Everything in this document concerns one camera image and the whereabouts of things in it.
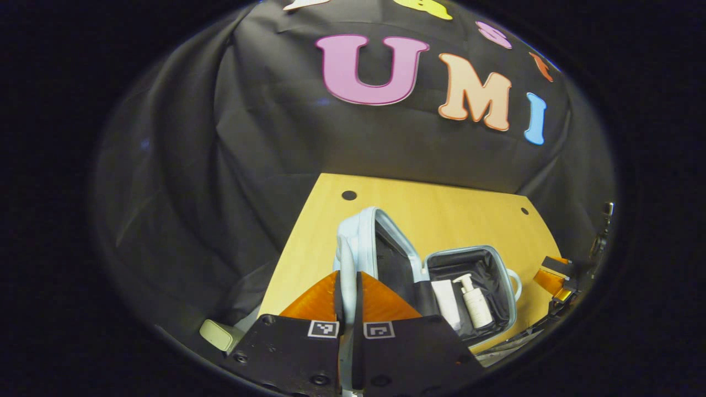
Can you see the white pump bottle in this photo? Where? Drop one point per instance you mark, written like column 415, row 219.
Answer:
column 477, row 306

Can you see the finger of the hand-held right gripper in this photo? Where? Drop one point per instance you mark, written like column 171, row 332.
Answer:
column 551, row 275

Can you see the light blue suitcase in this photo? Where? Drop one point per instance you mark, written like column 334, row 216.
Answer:
column 485, row 264

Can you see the black backdrop cloth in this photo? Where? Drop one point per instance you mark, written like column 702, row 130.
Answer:
column 265, row 165

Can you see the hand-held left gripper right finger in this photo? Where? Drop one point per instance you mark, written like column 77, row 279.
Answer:
column 408, row 353

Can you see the white squeeze tube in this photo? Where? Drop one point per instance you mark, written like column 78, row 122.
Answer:
column 445, row 303

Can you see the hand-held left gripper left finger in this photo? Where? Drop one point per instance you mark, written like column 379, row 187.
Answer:
column 287, row 353

